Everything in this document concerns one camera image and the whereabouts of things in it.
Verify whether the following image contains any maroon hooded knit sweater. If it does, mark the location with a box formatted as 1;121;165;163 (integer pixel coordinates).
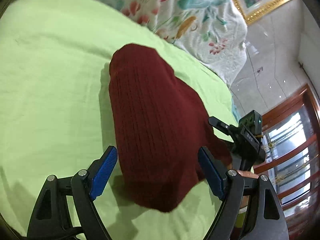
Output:
109;44;233;213

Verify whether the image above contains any person's right hand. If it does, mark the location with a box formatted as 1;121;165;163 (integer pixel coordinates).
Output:
237;170;259;180

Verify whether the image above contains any light blue floral sheet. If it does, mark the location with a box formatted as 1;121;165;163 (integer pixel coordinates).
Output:
230;97;241;122

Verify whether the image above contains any light green bedsheet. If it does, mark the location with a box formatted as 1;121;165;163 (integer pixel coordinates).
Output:
0;0;254;240

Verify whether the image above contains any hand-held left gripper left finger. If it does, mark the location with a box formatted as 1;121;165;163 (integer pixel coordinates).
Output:
26;145;118;240

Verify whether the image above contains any white floral quilt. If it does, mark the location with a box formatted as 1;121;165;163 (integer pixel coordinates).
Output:
100;0;248;85

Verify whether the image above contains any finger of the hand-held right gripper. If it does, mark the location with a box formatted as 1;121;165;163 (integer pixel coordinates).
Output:
208;116;236;141

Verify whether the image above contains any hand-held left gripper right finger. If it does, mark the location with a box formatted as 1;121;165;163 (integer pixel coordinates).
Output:
197;147;290;240

